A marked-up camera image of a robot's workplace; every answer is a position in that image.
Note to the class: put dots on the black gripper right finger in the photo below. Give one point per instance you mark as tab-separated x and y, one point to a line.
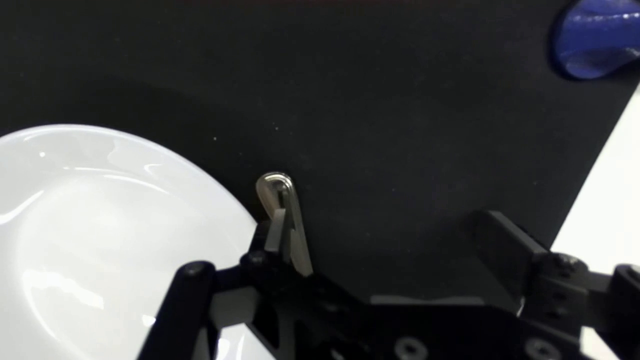
508	252

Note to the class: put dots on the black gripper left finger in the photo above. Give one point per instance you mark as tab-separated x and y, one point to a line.
278	247

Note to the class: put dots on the small white plate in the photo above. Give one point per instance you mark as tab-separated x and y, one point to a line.
92	226

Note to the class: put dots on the silver metal fork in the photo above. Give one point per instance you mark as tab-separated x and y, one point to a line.
273	190

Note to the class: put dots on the black placemat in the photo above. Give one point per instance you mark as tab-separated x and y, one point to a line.
401	120

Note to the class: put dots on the blue clamp right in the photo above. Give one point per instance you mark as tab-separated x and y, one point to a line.
593	38

